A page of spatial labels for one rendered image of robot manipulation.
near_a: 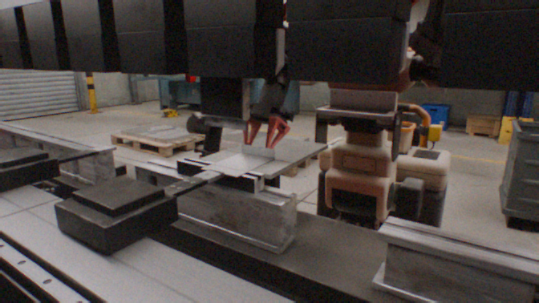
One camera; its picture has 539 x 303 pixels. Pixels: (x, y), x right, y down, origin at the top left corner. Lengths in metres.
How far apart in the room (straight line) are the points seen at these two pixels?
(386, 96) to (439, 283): 0.73
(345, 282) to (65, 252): 0.39
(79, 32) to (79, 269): 0.60
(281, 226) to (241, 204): 0.09
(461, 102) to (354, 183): 5.81
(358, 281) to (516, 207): 2.51
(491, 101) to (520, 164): 4.09
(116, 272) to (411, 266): 0.38
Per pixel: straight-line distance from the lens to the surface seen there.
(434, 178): 1.47
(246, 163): 0.68
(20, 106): 8.32
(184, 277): 0.39
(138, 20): 0.73
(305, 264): 0.60
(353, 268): 0.60
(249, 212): 0.62
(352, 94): 1.17
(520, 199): 2.99
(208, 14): 0.59
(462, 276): 0.53
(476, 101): 6.94
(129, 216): 0.45
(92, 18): 0.86
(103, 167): 1.00
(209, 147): 1.17
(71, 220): 0.50
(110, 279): 0.41
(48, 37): 1.04
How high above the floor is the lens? 1.21
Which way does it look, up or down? 16 degrees down
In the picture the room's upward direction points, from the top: straight up
